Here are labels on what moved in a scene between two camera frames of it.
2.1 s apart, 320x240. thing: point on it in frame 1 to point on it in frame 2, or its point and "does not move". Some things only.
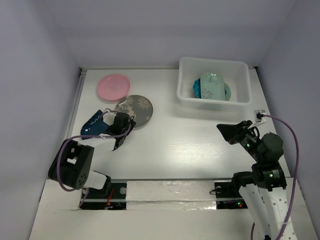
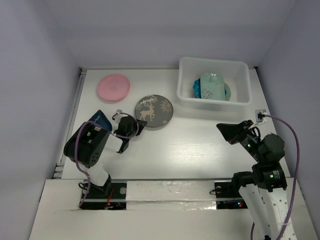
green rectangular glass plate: (212, 86) does not move
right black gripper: (231, 132) does not move
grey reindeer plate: (137, 106) to (156, 110)
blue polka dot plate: (197, 89) does not move
